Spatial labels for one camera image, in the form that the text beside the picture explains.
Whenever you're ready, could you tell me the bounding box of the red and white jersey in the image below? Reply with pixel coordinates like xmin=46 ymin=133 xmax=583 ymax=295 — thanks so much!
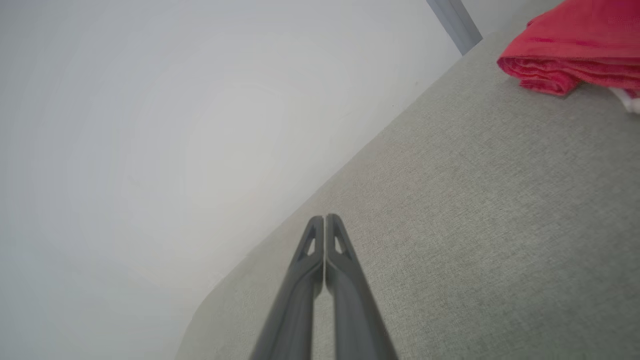
xmin=496 ymin=0 xmax=640 ymax=116

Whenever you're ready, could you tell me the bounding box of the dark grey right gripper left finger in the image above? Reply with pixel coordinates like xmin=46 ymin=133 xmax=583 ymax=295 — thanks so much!
xmin=250 ymin=215 xmax=325 ymax=360

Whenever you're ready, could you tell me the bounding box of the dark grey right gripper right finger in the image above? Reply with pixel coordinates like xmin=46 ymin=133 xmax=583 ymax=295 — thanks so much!
xmin=325 ymin=214 xmax=399 ymax=360

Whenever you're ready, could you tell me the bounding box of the grey metal pole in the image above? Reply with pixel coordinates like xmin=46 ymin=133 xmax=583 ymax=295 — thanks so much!
xmin=426 ymin=0 xmax=484 ymax=56

